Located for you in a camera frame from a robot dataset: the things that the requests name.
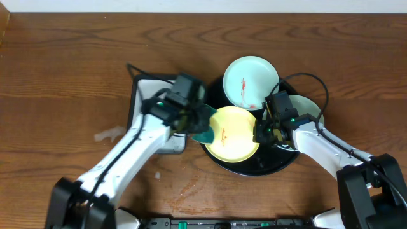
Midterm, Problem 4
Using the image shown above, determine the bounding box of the green scrubbing sponge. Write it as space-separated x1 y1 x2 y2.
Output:
192 104 217 144

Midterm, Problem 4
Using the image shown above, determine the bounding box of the black round tray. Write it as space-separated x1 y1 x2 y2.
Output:
201 76 299 176

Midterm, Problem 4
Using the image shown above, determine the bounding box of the mint plate with red stain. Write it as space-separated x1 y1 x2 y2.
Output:
223 56 279 111

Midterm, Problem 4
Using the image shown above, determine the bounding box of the black rectangular soapy tray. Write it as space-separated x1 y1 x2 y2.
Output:
127 74 187 155

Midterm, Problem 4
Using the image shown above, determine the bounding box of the yellow plate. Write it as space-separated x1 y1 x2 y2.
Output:
205 106 259 163

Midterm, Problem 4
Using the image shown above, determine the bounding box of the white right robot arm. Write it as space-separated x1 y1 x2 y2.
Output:
253 110 406 229

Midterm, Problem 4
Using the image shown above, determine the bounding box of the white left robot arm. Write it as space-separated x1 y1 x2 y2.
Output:
45 96 216 228

